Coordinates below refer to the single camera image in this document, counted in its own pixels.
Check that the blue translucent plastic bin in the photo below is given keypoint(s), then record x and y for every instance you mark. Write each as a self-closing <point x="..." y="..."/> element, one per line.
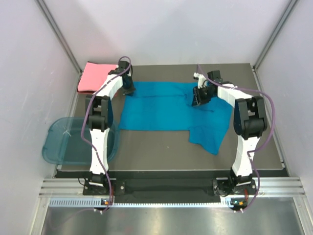
<point x="65" y="146"/>

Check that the blue t shirt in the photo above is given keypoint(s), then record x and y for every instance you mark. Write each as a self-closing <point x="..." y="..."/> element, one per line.
<point x="167" y="106"/>

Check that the pink folded t shirt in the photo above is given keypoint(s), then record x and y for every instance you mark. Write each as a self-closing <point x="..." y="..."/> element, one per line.
<point x="102" y="73"/>

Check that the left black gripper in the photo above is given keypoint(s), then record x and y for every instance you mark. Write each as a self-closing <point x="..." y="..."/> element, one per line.
<point x="129" y="92"/>

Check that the grey slotted cable duct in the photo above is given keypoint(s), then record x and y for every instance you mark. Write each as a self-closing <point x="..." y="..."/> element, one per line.
<point x="102" y="203"/>

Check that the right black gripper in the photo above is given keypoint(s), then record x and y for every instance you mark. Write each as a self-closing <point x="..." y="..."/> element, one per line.
<point x="197" y="100"/>

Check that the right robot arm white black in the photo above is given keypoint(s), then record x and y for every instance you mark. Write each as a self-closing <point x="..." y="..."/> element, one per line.
<point x="249" y="122"/>

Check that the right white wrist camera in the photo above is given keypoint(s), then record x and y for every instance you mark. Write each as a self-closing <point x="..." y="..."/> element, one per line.
<point x="201" y="79"/>

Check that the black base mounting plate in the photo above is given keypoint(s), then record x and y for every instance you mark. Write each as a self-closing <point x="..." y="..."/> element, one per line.
<point x="151" y="188"/>

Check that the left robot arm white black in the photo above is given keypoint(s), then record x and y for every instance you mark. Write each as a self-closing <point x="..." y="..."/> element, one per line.
<point x="98" y="122"/>

